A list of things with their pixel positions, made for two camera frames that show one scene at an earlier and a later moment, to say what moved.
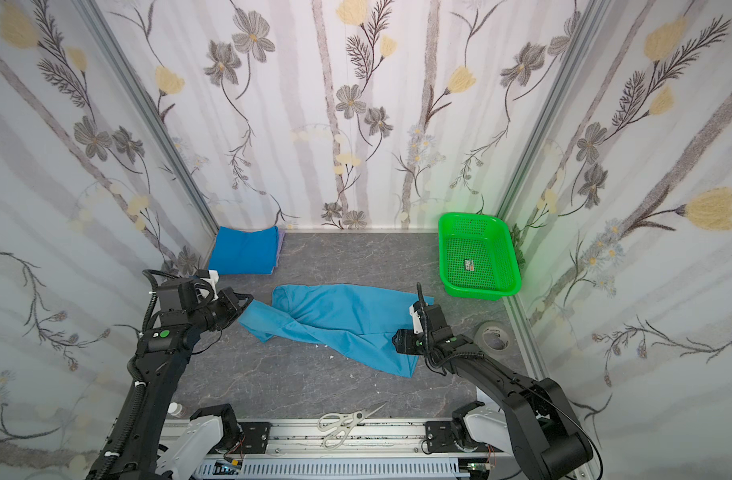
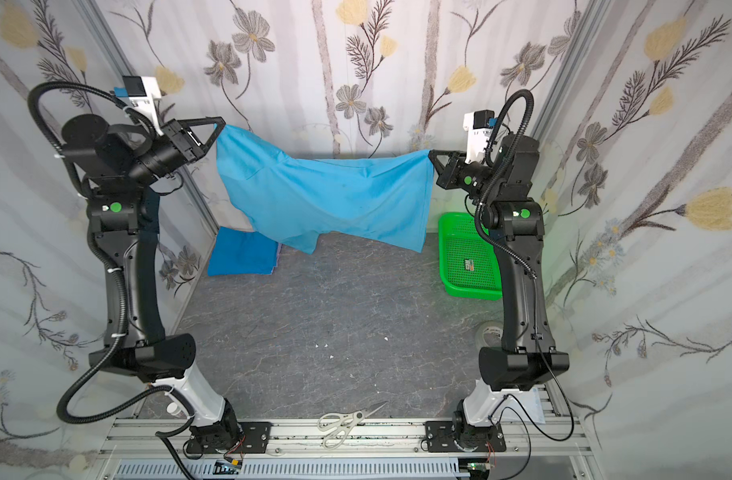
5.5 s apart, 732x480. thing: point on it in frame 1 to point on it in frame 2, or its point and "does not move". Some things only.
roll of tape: [479, 339] does not move
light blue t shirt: [357, 321] to [382, 199]
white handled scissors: [340, 425] does not move
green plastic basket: [478, 258] does not move
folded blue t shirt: [239, 253] does not move
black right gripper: [411, 341] to [456, 171]
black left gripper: [226, 306] to [177, 139]
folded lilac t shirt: [280, 241] does not move
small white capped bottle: [176, 409] does not move
